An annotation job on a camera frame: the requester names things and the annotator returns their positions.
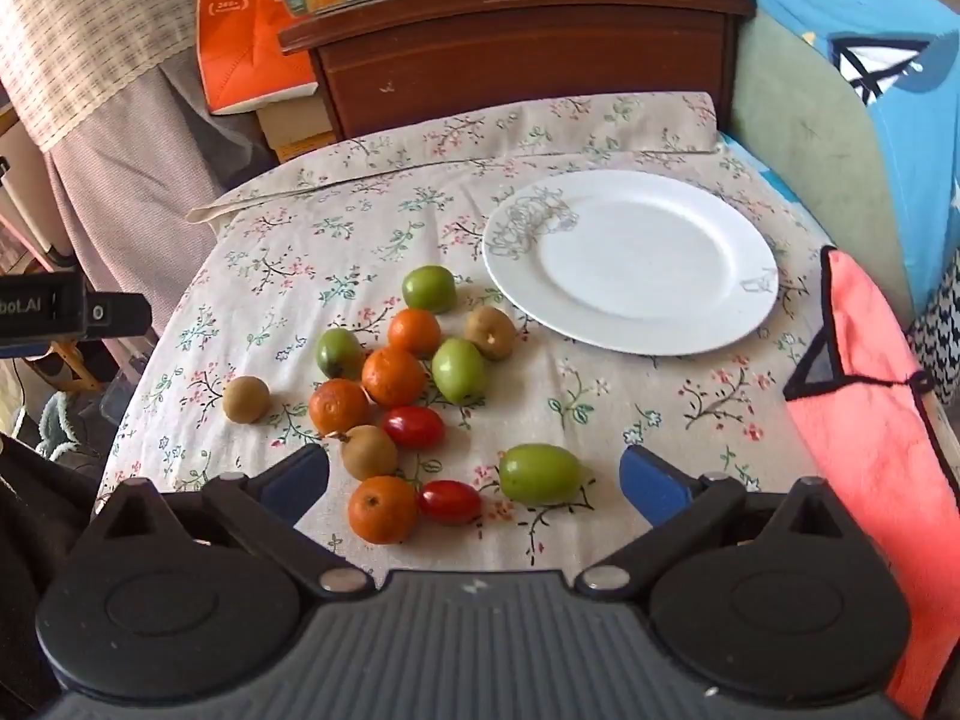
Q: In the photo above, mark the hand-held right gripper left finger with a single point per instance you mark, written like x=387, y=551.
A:
x=300, y=476

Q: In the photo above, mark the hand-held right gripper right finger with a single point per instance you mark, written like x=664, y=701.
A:
x=652, y=484

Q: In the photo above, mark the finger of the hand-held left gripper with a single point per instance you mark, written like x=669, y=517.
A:
x=45, y=307

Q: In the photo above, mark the brown longan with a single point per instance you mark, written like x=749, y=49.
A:
x=489, y=332
x=246, y=399
x=368, y=452

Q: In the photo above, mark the small orange tangerine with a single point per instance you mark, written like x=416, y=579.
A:
x=339, y=407
x=382, y=509
x=393, y=376
x=415, y=332

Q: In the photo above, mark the red cherry tomato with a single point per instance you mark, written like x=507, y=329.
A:
x=414, y=427
x=448, y=502

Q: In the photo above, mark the reddish green jujube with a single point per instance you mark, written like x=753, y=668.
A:
x=339, y=352

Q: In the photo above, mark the white round plate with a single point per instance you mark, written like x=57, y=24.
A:
x=637, y=270

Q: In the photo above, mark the grey checked cloth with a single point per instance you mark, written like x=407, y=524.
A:
x=150, y=180

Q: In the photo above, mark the coral cloth with black trim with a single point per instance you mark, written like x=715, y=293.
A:
x=862, y=427

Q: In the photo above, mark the floral tablecloth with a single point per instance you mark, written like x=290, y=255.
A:
x=300, y=240

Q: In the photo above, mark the beige checked cloth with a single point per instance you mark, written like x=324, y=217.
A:
x=82, y=15

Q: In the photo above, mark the brown cardboard box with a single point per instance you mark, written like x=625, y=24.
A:
x=296, y=127

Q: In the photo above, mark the orange printed box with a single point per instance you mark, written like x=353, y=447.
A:
x=240, y=52

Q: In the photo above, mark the houndstooth fabric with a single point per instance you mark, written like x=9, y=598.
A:
x=937, y=330

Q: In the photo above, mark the light blue sheet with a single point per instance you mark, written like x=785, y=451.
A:
x=757, y=165

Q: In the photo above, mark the green cushion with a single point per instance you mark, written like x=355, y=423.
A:
x=810, y=135

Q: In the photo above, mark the brown wooden cabinet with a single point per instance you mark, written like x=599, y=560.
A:
x=525, y=67

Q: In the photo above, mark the blue printed cushion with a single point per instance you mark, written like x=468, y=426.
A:
x=825, y=0

